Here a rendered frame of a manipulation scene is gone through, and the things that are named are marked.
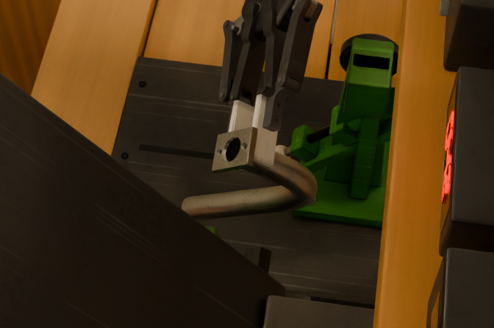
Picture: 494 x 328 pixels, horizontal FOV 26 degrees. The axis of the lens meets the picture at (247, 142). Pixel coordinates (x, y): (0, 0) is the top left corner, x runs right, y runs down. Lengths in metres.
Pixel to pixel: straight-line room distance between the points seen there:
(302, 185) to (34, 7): 1.05
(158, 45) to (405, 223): 0.97
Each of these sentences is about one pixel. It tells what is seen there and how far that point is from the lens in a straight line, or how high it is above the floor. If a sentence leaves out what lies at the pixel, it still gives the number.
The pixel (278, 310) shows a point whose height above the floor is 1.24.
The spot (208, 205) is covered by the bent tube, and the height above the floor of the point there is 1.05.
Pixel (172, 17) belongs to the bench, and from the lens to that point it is 1.67.
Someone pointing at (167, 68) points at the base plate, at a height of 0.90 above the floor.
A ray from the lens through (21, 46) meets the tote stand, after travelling 2.19.
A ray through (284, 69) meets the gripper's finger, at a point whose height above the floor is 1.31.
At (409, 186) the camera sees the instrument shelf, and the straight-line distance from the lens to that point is 0.73.
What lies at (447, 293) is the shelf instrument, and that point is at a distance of 0.61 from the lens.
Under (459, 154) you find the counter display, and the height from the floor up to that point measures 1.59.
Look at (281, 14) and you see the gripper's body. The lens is 1.11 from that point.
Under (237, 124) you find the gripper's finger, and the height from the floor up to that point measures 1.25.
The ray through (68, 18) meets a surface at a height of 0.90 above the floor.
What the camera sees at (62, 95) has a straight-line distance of 1.57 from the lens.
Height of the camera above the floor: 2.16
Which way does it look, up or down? 57 degrees down
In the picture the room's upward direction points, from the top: straight up
